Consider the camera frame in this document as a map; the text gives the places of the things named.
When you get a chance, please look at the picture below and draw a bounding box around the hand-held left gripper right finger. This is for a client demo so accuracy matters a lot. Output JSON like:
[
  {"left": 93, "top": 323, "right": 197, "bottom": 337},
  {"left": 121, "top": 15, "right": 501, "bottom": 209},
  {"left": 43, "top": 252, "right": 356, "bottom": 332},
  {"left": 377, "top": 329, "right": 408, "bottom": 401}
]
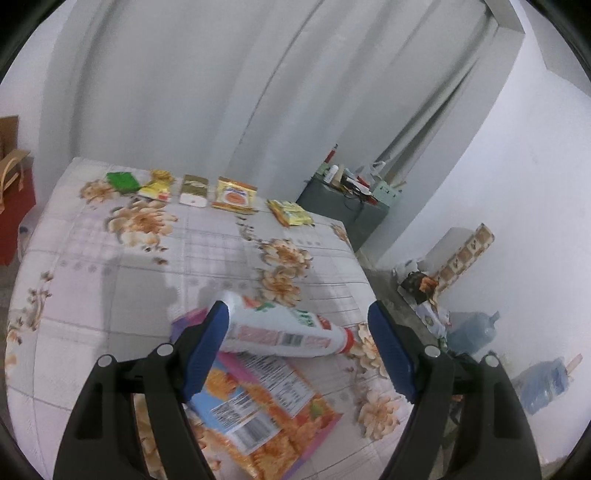
[{"left": 367, "top": 300, "right": 542, "bottom": 480}]

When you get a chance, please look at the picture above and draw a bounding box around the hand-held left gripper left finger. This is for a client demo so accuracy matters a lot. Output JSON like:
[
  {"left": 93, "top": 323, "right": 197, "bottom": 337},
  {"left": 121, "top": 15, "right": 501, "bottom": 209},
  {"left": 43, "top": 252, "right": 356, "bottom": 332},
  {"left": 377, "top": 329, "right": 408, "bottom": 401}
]
[{"left": 53, "top": 300, "right": 230, "bottom": 480}]

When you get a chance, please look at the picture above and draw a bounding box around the white bottle red cap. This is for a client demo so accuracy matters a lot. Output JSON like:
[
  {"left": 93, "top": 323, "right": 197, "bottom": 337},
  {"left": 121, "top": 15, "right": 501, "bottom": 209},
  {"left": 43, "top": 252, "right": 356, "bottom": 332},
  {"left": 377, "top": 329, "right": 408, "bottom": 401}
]
[{"left": 222, "top": 292, "right": 355, "bottom": 358}]

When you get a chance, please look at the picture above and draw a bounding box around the orange chip bag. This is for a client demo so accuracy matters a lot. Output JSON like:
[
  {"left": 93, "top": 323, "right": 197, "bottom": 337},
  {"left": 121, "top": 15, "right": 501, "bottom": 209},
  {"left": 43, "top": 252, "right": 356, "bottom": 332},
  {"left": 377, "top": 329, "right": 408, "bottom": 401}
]
[{"left": 171, "top": 308, "right": 343, "bottom": 480}]

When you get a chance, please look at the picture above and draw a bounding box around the yellow orange snack packet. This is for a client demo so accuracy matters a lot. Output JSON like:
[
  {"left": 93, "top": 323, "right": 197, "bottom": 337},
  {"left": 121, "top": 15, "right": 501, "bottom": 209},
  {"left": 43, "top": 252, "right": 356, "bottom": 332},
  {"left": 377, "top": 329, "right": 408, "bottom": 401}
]
[{"left": 211, "top": 176, "right": 258, "bottom": 215}]

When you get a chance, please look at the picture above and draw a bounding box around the gold and white box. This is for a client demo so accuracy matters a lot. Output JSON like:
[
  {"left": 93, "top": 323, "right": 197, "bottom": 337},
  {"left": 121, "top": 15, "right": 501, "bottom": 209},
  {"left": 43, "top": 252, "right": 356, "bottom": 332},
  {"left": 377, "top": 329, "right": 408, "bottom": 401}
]
[{"left": 178, "top": 174, "right": 209, "bottom": 208}]

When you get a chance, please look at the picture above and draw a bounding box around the yellow packets bundle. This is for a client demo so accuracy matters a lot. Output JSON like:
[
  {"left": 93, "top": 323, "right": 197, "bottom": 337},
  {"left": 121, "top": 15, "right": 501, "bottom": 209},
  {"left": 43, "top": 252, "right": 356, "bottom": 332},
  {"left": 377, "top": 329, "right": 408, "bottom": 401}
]
[{"left": 267, "top": 199, "right": 315, "bottom": 228}]

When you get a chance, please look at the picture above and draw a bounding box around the gold candy wrapper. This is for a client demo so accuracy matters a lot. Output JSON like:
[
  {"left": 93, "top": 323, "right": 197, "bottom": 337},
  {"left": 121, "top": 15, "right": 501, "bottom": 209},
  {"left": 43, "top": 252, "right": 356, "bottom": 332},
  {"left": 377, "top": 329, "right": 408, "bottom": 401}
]
[{"left": 137, "top": 170, "right": 174, "bottom": 201}]

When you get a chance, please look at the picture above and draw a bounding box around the green packet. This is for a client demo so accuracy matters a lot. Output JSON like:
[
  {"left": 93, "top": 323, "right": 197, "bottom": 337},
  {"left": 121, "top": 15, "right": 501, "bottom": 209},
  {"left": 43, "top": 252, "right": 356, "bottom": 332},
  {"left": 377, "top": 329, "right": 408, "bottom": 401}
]
[{"left": 105, "top": 172, "right": 140, "bottom": 195}]

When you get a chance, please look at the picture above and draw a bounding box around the white patterned bag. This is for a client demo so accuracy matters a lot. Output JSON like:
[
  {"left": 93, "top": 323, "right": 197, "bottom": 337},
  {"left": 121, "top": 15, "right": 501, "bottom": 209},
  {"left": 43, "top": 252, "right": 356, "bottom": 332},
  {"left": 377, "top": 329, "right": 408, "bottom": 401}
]
[{"left": 413, "top": 300, "right": 453, "bottom": 335}]

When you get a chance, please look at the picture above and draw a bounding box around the dark snack bag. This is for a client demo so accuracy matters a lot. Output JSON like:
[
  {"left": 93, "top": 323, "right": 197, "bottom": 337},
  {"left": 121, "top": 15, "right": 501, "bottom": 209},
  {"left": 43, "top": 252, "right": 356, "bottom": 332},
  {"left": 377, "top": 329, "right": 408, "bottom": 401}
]
[{"left": 398, "top": 271, "right": 439, "bottom": 303}]

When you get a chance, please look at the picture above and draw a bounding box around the blue water jug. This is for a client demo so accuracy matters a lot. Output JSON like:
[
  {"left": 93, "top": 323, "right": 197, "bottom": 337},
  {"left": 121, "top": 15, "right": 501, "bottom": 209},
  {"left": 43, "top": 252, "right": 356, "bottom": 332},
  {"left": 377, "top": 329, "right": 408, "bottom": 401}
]
[
  {"left": 512, "top": 357, "right": 571, "bottom": 415},
  {"left": 445, "top": 311, "right": 502, "bottom": 356}
]

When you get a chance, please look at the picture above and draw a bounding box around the floral tablecloth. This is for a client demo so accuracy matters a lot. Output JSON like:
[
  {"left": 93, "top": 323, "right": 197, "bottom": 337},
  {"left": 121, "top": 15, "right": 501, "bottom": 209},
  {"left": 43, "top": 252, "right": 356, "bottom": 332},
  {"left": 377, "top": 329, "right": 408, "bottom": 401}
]
[{"left": 6, "top": 157, "right": 416, "bottom": 480}]

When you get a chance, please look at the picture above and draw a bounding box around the white board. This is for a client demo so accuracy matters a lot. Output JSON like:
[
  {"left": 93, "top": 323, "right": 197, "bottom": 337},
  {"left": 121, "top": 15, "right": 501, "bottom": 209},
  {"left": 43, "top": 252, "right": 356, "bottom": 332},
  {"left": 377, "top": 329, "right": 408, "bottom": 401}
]
[{"left": 424, "top": 227, "right": 469, "bottom": 273}]

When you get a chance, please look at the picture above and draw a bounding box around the patterned wallpaper roll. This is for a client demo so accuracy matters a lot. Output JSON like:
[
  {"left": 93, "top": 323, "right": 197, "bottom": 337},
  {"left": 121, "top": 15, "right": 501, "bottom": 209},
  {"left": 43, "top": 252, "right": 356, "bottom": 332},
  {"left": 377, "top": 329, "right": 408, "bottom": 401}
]
[{"left": 436, "top": 223, "right": 496, "bottom": 296}]

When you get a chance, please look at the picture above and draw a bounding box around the grey cabinet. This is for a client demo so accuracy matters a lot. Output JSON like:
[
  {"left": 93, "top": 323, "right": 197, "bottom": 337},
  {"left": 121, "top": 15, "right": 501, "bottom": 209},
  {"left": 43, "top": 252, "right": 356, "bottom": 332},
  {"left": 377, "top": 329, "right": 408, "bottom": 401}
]
[{"left": 295, "top": 173, "right": 391, "bottom": 252}]

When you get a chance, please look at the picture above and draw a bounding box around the green desk organizer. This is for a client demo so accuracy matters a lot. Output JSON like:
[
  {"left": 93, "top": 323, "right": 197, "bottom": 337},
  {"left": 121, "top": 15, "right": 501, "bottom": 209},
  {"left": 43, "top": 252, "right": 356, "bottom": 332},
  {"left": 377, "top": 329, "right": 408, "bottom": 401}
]
[{"left": 372, "top": 178, "right": 402, "bottom": 204}]

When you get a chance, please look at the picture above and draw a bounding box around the red bag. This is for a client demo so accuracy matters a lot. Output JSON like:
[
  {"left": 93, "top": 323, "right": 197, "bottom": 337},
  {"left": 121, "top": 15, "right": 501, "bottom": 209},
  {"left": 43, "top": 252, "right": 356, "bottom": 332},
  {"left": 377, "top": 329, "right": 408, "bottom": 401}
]
[{"left": 0, "top": 150, "right": 37, "bottom": 267}]

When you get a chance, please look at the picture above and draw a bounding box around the white curtain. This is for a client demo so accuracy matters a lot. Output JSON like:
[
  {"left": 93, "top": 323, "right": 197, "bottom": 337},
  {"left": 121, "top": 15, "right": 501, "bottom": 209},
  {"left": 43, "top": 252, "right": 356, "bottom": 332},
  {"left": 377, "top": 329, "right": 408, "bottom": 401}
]
[{"left": 37, "top": 0, "right": 499, "bottom": 222}]

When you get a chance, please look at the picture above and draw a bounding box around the cardboard box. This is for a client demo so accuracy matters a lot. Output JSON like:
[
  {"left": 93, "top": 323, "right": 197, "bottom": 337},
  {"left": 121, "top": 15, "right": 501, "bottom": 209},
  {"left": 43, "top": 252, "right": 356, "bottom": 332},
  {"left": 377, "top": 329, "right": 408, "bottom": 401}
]
[{"left": 0, "top": 115, "right": 20, "bottom": 155}]

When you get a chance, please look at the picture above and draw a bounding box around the black cable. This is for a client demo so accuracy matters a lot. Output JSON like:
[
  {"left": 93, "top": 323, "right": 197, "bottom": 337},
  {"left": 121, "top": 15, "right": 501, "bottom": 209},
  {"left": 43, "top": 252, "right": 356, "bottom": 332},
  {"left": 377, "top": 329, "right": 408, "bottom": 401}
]
[{"left": 342, "top": 187, "right": 370, "bottom": 215}]

